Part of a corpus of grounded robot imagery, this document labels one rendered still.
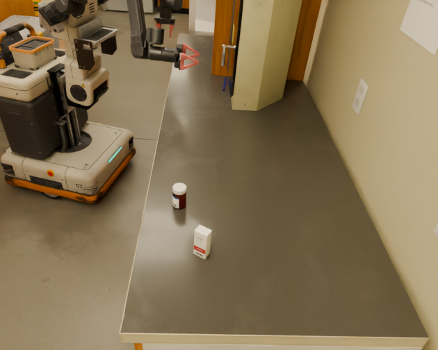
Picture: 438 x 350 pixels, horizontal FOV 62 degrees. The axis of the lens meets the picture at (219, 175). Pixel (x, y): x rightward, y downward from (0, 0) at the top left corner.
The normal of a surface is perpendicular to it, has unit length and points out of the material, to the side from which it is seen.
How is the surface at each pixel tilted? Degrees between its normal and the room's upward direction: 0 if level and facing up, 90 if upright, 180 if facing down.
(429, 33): 90
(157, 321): 0
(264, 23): 90
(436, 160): 90
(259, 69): 90
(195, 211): 0
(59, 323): 0
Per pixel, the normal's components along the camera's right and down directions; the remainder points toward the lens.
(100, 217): 0.07, -0.78
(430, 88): -1.00, -0.04
